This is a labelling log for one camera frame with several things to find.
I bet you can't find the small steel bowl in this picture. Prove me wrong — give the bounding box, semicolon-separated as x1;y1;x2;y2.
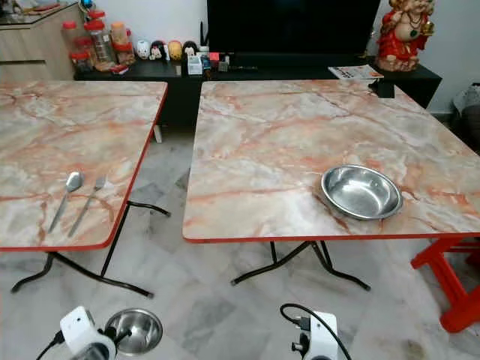
103;307;164;357

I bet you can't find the steel fork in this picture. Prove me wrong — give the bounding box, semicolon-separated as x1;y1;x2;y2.
67;175;108;239

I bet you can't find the steel spoon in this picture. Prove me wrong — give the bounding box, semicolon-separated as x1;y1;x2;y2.
47;171;85;234

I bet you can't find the red plastic stool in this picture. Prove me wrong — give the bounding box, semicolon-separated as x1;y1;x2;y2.
410;235;480;335

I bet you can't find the large steel bowl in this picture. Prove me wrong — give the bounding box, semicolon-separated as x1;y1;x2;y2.
319;163;405;222

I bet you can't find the marble top folding table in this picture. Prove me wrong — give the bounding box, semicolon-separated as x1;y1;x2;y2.
0;80;173;299
181;78;480;293

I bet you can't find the black television console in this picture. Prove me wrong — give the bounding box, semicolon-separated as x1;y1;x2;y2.
74;57;444;129

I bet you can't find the small black box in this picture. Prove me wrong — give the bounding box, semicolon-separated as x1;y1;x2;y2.
368;78;397;100

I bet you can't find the printed magazine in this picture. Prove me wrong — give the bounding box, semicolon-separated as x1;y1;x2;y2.
327;64;386;82

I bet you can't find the small white box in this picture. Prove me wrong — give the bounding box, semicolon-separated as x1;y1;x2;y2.
187;55;205;76

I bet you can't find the white round figurine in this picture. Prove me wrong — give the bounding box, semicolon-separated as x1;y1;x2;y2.
136;38;153;62

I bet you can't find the dark grey bag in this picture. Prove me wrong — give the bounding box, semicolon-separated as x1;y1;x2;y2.
449;91;480;137

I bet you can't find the yellow round figurine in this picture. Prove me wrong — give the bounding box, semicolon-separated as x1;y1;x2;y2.
167;39;185;62

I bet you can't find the tall clear jar red lid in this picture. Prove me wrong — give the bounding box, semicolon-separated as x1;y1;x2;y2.
83;19;116;71

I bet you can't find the orange filled jar red lid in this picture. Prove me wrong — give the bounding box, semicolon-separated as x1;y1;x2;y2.
110;20;133;68

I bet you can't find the light wooden cabinet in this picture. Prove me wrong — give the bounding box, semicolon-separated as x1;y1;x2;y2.
0;3;83;84

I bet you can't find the small clear jar red lid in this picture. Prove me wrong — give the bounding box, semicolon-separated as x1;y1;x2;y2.
61;20;83;56

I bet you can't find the black flat television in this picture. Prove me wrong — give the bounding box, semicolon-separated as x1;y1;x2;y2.
205;0;383;58

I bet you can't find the red and gold figurine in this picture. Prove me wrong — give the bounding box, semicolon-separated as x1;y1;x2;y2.
374;0;438;74

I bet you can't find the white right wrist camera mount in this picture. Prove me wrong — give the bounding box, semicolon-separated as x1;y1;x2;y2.
307;311;341;360

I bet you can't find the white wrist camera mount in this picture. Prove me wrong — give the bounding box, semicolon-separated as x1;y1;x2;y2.
59;305;118;359
307;311;341;360

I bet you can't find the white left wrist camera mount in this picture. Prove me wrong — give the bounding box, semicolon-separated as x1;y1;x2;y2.
59;305;118;359

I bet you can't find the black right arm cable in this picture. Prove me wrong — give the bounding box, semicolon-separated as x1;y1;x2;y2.
279;302;354;360

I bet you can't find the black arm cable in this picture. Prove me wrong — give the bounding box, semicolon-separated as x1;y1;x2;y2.
36;329;65;360
279;302;354;360

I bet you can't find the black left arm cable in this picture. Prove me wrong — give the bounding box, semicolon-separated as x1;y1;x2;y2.
36;329;65;360

